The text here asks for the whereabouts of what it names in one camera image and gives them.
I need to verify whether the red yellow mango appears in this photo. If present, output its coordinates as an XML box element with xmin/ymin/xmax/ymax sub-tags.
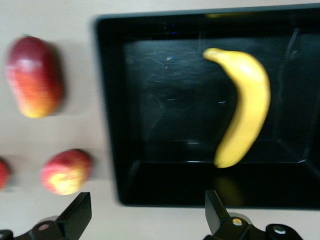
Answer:
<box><xmin>3</xmin><ymin>35</ymin><xmax>65</xmax><ymax>119</ymax></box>

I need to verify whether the red pomegranate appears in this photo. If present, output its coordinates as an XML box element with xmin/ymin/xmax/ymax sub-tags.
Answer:
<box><xmin>0</xmin><ymin>158</ymin><xmax>11</xmax><ymax>191</ymax></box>

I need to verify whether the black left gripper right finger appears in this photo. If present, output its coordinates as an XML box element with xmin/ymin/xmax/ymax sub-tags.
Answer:
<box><xmin>203</xmin><ymin>189</ymin><xmax>256</xmax><ymax>240</ymax></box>

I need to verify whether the yellow banana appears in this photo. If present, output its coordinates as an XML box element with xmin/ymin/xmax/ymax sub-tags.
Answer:
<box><xmin>201</xmin><ymin>47</ymin><xmax>272</xmax><ymax>169</ymax></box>

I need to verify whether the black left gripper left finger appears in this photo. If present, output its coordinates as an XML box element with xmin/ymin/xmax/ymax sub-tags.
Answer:
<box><xmin>14</xmin><ymin>191</ymin><xmax>92</xmax><ymax>240</ymax></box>

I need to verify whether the black plastic tray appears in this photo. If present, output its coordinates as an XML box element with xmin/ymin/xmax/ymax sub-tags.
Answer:
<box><xmin>91</xmin><ymin>4</ymin><xmax>320</xmax><ymax>210</ymax></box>

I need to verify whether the red yellow apple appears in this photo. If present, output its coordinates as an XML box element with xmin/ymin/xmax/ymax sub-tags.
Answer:
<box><xmin>39</xmin><ymin>148</ymin><xmax>94</xmax><ymax>196</ymax></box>

